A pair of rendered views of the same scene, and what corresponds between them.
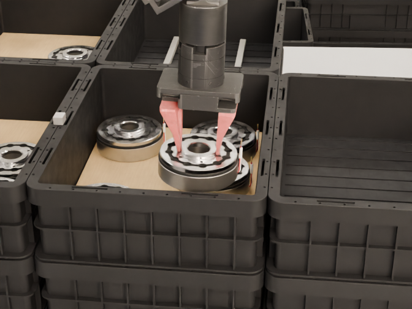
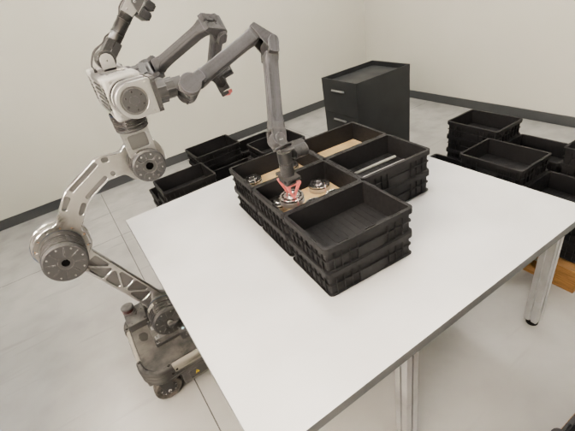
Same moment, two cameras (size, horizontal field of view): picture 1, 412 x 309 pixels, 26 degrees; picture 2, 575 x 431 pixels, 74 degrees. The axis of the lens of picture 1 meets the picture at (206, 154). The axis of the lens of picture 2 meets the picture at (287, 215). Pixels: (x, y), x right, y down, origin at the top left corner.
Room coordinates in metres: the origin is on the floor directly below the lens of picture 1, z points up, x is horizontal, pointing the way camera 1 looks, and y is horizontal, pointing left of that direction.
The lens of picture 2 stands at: (0.31, -1.20, 1.73)
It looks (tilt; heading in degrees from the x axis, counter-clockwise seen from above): 32 degrees down; 61
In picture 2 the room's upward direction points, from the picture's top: 11 degrees counter-clockwise
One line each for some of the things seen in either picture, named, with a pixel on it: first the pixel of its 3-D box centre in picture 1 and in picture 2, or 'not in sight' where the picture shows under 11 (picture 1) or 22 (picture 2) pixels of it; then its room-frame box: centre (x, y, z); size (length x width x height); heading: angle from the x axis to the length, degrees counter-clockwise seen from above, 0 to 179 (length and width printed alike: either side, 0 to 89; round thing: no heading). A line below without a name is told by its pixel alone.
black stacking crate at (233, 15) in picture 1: (200, 57); (376, 166); (1.52, 0.01, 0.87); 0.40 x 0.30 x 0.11; 174
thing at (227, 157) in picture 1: (198, 152); (291, 195); (1.02, 0.01, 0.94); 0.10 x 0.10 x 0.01
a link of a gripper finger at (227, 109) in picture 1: (208, 119); (291, 186); (1.02, 0.00, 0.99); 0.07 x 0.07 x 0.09; 83
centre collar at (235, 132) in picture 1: (222, 132); not in sight; (1.23, -0.03, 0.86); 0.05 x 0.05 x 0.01
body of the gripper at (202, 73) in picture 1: (201, 66); (287, 170); (1.02, 0.01, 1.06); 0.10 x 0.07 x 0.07; 83
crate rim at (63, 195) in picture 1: (167, 130); (305, 186); (1.13, 0.05, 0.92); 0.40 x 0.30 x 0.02; 174
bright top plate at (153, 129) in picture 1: (129, 130); (318, 183); (1.24, 0.12, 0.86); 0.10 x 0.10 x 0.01
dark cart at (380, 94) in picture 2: not in sight; (366, 121); (2.71, 1.29, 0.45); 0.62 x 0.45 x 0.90; 178
